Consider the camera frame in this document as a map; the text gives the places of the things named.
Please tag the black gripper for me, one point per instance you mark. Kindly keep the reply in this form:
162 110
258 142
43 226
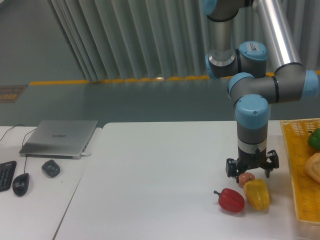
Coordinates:
268 161

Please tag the yellow bell pepper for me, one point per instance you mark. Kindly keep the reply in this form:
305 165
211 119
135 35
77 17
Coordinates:
257 193

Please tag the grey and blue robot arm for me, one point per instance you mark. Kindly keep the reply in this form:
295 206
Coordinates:
260 75

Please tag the red bell pepper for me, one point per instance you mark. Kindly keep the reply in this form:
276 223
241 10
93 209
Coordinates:
230 200

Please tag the yellow woven basket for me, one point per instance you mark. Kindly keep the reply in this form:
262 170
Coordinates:
306 191

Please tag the green bell pepper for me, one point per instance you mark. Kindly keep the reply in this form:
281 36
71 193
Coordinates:
314 139

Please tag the brown egg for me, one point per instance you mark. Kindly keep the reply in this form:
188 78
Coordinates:
245 177

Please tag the beige bread loaf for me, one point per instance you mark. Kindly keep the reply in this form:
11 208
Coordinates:
312 167

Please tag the silver closed laptop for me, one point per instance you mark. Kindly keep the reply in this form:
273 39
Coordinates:
62 139

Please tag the small black device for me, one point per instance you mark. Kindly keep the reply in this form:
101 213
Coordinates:
51 168

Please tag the black computer mouse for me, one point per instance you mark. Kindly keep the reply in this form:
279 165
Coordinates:
20 184

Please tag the black keyboard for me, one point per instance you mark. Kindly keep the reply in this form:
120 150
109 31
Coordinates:
7 170

